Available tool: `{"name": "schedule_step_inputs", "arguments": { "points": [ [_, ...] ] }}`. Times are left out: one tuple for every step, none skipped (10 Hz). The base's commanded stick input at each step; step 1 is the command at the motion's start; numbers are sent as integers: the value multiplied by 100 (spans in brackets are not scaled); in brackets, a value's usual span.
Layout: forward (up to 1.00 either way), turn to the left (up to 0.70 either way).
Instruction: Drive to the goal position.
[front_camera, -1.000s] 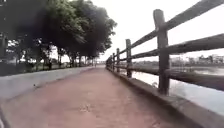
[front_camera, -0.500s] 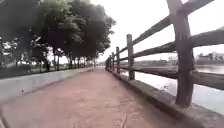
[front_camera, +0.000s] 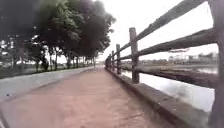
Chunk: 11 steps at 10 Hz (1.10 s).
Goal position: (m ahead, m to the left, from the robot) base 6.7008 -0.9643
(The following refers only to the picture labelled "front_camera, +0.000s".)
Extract grass strip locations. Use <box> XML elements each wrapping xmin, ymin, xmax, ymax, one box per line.
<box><xmin>0</xmin><ymin>63</ymin><xmax>89</xmax><ymax>80</ymax></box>

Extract distant buildings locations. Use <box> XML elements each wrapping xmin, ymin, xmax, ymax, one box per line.
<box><xmin>168</xmin><ymin>48</ymin><xmax>219</xmax><ymax>65</ymax></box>

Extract grey concrete kerb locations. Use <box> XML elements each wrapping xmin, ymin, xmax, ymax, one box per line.
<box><xmin>105</xmin><ymin>67</ymin><xmax>211</xmax><ymax>128</ymax></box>

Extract reddish stone paved path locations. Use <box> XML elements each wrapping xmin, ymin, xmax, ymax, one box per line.
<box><xmin>0</xmin><ymin>68</ymin><xmax>174</xmax><ymax>128</ymax></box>

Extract grey concrete low wall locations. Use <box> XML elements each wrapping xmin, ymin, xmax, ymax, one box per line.
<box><xmin>0</xmin><ymin>65</ymin><xmax>96</xmax><ymax>103</ymax></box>

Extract row of trees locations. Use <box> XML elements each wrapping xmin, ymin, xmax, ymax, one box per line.
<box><xmin>0</xmin><ymin>0</ymin><xmax>117</xmax><ymax>72</ymax></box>

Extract dark wooden rail fence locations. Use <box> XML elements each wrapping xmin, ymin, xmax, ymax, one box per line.
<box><xmin>104</xmin><ymin>0</ymin><xmax>224</xmax><ymax>128</ymax></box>

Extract pale water surface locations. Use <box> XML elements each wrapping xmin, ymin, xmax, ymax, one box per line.
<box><xmin>121</xmin><ymin>65</ymin><xmax>219</xmax><ymax>113</ymax></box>

